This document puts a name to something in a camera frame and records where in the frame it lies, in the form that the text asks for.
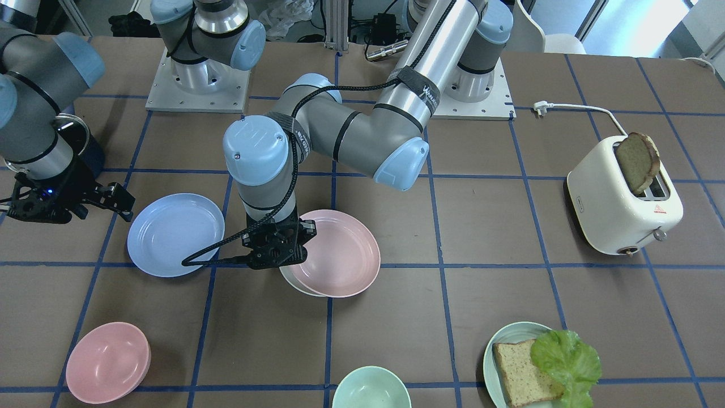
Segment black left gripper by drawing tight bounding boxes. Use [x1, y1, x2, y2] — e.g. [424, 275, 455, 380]
[242, 219, 317, 270]

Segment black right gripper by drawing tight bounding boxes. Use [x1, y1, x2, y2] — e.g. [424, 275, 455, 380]
[7, 164, 135, 224]

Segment pink plate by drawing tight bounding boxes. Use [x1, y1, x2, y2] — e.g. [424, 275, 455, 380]
[296, 209, 381, 299]

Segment blue plate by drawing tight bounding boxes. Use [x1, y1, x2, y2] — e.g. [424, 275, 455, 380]
[127, 193, 225, 277]

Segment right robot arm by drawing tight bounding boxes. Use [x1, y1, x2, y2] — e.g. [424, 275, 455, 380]
[1, 28, 135, 224]

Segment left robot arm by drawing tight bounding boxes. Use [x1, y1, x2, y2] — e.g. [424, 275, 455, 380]
[220, 1, 514, 269]

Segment cream white plate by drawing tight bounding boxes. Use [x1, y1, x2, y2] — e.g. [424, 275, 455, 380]
[279, 264, 326, 298]

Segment mint green bowl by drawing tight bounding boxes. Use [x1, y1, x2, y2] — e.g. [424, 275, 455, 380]
[331, 366, 412, 407]

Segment pink bowl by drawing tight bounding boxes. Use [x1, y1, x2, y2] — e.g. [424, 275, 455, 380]
[65, 322, 152, 405]

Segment mint green plate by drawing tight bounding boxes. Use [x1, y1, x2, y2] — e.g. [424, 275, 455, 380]
[482, 322, 564, 407]

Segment bread slice on plate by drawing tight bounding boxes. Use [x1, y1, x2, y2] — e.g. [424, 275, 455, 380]
[493, 339, 565, 407]

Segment green lettuce leaf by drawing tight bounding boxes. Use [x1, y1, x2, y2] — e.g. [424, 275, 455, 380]
[530, 330, 602, 407]

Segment cream white toaster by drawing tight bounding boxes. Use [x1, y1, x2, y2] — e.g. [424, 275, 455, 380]
[565, 136, 683, 255]

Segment bread slice in toaster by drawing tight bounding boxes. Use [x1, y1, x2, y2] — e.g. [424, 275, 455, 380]
[615, 132, 661, 196]

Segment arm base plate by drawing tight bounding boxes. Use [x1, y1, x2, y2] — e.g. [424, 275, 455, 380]
[146, 50, 250, 113]
[432, 59, 516, 121]

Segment white toaster power cable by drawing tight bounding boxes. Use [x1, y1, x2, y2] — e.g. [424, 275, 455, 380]
[534, 101, 628, 137]

